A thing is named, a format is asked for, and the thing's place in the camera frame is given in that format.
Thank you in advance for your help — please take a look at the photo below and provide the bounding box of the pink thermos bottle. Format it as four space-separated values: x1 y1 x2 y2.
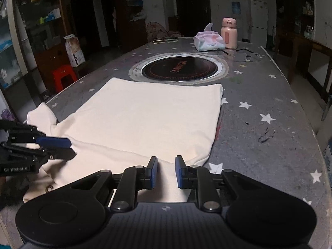
221 18 238 49

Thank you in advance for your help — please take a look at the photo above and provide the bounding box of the cream sweatshirt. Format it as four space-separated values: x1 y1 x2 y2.
23 77 223 204

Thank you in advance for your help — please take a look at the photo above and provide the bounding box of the round black induction cooktop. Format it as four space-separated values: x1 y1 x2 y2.
128 52 229 86

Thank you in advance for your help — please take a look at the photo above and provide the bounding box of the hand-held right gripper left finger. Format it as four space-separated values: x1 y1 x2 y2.
71 156 158 212

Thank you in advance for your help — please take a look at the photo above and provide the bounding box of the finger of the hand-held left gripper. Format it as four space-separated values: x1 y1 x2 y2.
35 136 72 148
41 148 77 160

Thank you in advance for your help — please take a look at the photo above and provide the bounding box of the dark wooden door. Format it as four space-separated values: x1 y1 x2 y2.
174 0 210 38

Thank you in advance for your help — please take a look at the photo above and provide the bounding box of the red plastic stool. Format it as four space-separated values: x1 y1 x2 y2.
52 64 78 92

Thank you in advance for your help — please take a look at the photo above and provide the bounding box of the glass-front display cabinet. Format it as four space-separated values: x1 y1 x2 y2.
0 0 68 115

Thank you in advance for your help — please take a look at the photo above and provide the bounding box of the white paper bag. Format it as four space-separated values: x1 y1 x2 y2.
63 34 86 68

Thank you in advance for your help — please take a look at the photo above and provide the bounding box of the tall wooden display cabinet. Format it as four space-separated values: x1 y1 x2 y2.
275 0 315 57

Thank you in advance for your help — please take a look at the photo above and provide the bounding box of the white refrigerator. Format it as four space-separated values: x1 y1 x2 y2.
250 0 268 48

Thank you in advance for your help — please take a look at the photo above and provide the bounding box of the grey star-print table mat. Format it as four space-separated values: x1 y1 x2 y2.
0 37 330 249

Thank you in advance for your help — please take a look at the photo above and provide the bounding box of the soft tissue pack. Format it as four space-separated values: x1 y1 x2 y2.
193 23 226 52

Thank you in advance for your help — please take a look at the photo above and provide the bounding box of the dark wooden side table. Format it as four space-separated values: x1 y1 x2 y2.
275 28 332 103

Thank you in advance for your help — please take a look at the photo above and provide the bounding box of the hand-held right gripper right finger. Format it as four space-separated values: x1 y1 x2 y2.
176 156 262 212

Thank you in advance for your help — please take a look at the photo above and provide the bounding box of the clear plastic stand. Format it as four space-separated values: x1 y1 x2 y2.
228 47 262 63

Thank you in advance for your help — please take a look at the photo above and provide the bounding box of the wooden shelf cabinet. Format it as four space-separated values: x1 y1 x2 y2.
114 0 148 50

